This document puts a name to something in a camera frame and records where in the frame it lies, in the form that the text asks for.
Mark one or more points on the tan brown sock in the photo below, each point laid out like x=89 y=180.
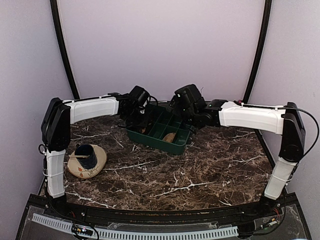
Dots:
x=169 y=138

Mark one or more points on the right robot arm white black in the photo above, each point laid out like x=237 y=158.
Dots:
x=280 y=120

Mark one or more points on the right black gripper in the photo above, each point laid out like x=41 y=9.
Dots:
x=171 y=106

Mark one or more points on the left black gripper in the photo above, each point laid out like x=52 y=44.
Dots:
x=145 y=123

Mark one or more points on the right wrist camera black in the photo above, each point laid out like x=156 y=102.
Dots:
x=189 y=96

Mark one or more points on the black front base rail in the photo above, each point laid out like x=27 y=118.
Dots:
x=239 y=214

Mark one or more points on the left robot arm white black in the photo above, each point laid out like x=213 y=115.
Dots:
x=62 y=114

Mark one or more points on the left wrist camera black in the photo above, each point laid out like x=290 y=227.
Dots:
x=139 y=95

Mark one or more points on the green divided plastic tray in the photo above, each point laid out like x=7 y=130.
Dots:
x=163 y=122

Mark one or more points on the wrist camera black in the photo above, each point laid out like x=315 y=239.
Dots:
x=189 y=96
x=139 y=95

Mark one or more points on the left black frame post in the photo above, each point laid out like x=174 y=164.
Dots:
x=63 y=49

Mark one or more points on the black frame post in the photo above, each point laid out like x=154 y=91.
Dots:
x=63 y=49
x=259 y=50

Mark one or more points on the cream plate with leaf pattern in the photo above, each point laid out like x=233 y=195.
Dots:
x=77 y=170

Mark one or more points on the dark blue ceramic cup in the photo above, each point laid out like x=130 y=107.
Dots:
x=86 y=156

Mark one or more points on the white slotted cable duct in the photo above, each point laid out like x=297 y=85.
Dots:
x=119 y=231

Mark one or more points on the right black frame post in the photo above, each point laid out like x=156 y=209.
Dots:
x=259 y=50

